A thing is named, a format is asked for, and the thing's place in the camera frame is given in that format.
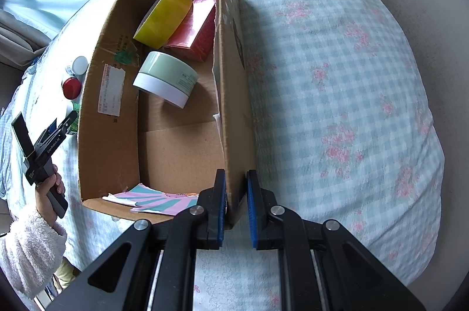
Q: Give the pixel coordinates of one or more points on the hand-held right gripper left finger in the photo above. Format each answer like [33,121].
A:
[221,212]

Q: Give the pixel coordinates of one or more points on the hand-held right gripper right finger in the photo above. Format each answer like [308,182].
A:
[252,212]

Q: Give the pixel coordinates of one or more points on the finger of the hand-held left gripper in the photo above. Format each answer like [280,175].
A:
[51,127]
[67,121]

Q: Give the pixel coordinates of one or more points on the cardboard box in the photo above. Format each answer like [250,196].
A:
[176,150]

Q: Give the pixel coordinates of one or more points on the red carton box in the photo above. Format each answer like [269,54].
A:
[194,29]

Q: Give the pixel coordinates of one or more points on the person's left hand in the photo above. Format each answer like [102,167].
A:
[45,195]

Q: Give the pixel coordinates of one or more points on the red-cap bottle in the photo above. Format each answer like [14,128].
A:
[71,87]

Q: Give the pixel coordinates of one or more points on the white pill bottle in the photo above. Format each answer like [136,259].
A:
[80,64]

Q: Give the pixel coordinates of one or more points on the brown curtain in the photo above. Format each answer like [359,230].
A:
[18,36]

